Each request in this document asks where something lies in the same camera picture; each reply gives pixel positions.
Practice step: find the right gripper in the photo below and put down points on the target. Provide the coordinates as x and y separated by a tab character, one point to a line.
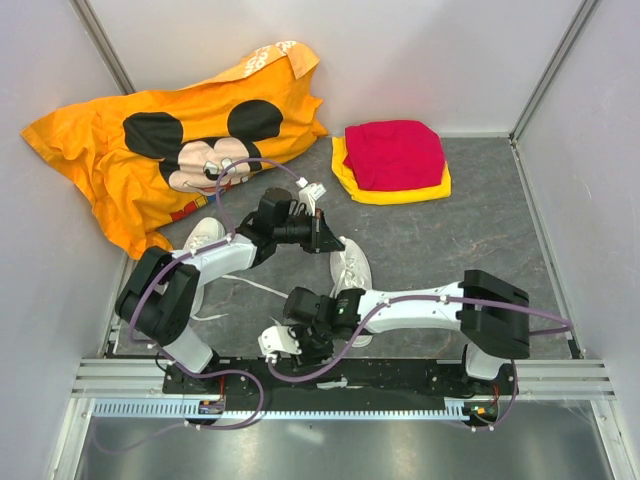
310	357

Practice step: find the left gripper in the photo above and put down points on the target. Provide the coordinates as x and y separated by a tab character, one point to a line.
321	239

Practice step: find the white sneaker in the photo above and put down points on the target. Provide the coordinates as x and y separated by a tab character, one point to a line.
207	231
349	270

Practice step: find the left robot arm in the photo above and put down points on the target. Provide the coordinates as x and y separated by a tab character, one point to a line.
157	298

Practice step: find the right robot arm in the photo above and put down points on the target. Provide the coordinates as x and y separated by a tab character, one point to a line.
488	311

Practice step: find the white tape piece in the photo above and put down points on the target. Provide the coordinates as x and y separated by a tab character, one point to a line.
341	384

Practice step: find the yellow folded cloth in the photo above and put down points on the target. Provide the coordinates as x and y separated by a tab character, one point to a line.
382	198

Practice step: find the red folded cloth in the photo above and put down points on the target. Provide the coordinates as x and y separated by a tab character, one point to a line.
397	155

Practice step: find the orange Mickey Mouse bag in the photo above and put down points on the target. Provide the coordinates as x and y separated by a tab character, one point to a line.
152	158

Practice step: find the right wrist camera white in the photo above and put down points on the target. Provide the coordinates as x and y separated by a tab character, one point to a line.
277	340

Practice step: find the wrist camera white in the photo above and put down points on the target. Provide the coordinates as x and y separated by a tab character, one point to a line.
277	340
309	193

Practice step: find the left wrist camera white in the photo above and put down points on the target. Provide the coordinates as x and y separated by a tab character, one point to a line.
309	193

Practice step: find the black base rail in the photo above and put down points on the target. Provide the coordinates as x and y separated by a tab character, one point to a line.
386	384

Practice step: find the slotted cable duct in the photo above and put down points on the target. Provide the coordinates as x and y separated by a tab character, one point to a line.
193	409

